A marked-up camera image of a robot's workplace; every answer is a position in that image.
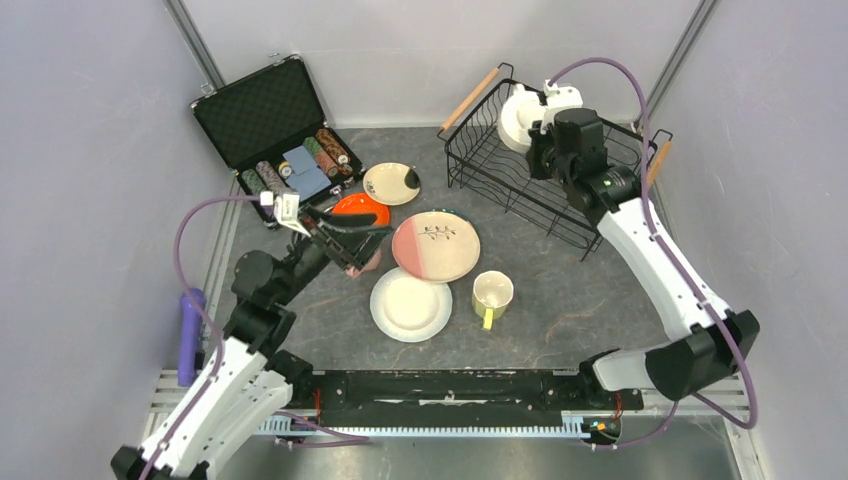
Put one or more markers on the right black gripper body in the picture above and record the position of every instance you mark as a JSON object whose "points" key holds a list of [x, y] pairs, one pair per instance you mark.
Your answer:
{"points": [[546, 162]]}

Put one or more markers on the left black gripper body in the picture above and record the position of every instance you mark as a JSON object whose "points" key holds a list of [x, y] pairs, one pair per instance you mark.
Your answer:
{"points": [[311, 255]]}

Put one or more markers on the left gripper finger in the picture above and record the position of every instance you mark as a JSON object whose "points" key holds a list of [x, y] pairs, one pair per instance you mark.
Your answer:
{"points": [[353, 237], [353, 257]]}

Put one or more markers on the white cup with handle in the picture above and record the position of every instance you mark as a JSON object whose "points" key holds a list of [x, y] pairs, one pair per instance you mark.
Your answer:
{"points": [[517, 115]]}

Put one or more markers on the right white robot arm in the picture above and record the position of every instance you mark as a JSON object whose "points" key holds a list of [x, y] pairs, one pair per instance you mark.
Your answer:
{"points": [[707, 340]]}

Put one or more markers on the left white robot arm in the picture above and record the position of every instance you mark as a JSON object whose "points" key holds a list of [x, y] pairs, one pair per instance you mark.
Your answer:
{"points": [[250, 376]]}

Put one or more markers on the pink mug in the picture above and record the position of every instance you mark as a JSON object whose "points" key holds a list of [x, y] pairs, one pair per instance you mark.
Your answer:
{"points": [[370, 265]]}

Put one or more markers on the orange plate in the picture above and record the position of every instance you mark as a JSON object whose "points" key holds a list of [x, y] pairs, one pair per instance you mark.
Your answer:
{"points": [[360, 210]]}

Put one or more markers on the cream plate with black spot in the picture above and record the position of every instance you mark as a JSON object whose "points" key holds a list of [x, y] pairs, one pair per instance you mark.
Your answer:
{"points": [[392, 184]]}

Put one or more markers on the pink and cream plate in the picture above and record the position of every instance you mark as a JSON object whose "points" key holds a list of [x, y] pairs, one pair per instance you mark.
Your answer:
{"points": [[436, 246]]}

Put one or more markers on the blue card deck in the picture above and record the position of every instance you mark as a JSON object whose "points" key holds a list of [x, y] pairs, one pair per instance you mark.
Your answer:
{"points": [[307, 178]]}

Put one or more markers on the white scalloped plate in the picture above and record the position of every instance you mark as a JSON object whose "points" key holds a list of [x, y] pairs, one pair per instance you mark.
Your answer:
{"points": [[408, 309]]}

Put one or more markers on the purple flashlight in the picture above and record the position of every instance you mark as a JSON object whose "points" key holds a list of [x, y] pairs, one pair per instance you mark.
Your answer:
{"points": [[190, 356]]}

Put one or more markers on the black poker chip case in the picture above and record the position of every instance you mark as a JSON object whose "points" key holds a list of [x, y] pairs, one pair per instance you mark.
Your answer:
{"points": [[255, 120]]}

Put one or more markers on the yellow green mug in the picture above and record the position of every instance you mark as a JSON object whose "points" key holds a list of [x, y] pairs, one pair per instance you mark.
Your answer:
{"points": [[492, 292]]}

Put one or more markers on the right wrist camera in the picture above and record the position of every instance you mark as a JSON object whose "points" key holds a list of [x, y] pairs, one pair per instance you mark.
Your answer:
{"points": [[557, 99]]}

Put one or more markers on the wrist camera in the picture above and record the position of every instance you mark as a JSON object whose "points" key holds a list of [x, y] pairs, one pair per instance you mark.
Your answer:
{"points": [[284, 209], [557, 99]]}

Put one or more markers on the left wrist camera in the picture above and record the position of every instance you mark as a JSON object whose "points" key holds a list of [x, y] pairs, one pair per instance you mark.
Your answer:
{"points": [[284, 209]]}

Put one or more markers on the black wire dish rack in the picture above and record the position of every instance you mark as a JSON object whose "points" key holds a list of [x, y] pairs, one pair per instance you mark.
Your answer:
{"points": [[477, 159]]}

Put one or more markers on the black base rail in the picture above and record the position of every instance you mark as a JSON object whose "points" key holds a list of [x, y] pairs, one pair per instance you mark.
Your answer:
{"points": [[460, 402]]}

